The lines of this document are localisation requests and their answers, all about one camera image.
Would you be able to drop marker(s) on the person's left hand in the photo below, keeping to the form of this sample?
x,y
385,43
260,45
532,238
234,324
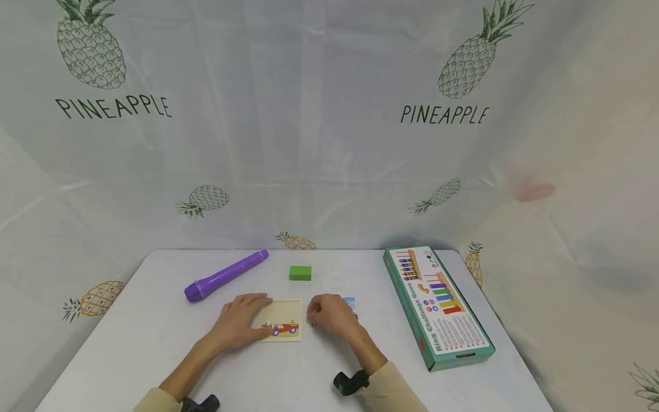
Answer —
x,y
238,325

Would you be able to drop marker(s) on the person's left thumb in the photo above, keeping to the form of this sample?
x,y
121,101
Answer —
x,y
264,329

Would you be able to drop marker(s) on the person's left fingers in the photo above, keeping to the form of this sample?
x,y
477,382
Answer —
x,y
255,300

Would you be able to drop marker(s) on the green rectangular block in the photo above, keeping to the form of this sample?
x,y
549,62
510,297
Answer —
x,y
300,273

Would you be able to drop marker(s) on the wooden car puzzle board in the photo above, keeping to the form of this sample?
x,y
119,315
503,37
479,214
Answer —
x,y
284,320

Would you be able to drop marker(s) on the person's right fingers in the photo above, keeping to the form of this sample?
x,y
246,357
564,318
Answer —
x,y
315,312

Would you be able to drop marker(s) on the person's right hand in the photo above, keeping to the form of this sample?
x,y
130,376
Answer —
x,y
337,317

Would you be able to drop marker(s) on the black wrist band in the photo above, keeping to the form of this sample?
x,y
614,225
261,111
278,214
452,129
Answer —
x,y
351,382
201,404

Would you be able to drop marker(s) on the person's left forearm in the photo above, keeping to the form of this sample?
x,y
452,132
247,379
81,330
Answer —
x,y
180,375

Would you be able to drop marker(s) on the blue puzzle piece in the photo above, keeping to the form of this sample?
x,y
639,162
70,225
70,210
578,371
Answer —
x,y
350,301

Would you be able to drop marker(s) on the person's right forearm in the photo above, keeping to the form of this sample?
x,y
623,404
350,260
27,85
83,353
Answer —
x,y
383,375

